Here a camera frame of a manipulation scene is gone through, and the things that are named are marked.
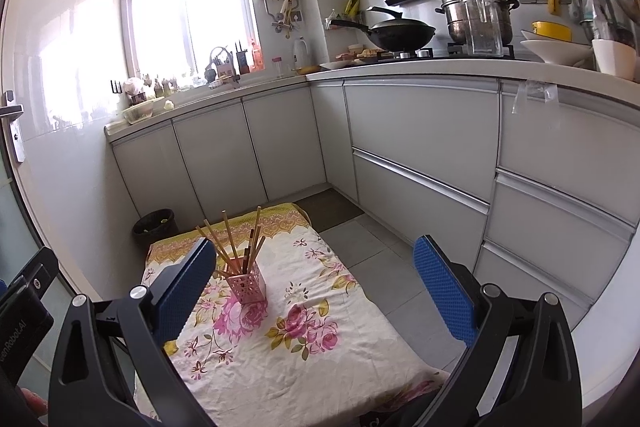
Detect metal door handle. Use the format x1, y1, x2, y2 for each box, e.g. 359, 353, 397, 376
0, 91, 26, 164

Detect pale green basin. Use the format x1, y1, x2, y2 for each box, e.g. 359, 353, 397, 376
122, 99, 166, 125

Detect yellow bowl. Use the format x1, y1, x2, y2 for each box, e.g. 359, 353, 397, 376
531, 21, 573, 42

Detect person's left hand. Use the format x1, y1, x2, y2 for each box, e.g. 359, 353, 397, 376
19, 387, 50, 419

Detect dark floor mat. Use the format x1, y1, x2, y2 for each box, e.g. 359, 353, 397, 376
295, 188, 366, 233

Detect stainless steel steamer pot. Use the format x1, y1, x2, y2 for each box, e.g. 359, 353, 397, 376
436, 0, 521, 45

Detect pink perforated utensil holder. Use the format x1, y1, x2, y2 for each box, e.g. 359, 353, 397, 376
225, 261, 268, 306

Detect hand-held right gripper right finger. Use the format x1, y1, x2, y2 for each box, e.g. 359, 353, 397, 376
413, 235, 583, 427

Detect black wok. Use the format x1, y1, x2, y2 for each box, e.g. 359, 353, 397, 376
328, 18, 437, 52

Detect bundle of wooden chopsticks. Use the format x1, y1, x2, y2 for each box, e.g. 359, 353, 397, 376
195, 206, 267, 280

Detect clear tape strip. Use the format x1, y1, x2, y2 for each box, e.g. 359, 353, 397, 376
517, 79, 558, 102

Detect floral tablecloth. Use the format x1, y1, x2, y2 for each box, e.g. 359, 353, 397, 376
134, 202, 451, 427

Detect kitchen window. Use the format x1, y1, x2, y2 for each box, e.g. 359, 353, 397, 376
120, 0, 258, 80

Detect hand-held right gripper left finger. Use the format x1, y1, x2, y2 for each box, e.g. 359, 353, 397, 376
48, 237, 217, 427

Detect gas stove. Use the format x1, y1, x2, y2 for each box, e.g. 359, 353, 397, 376
380, 44, 516, 60

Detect white cup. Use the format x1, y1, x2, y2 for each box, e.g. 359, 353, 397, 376
592, 38, 638, 76

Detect black knife block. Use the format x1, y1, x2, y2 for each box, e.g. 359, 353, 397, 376
235, 38, 251, 75

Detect white plastic jug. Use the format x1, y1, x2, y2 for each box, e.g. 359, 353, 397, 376
292, 38, 310, 70

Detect dark woven trash bin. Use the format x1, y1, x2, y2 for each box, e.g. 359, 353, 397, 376
132, 208, 180, 250

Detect clear plastic pitcher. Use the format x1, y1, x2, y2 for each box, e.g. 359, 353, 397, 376
459, 0, 505, 56

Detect white stacked bowls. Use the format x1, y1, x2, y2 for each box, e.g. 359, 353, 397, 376
520, 39, 593, 65

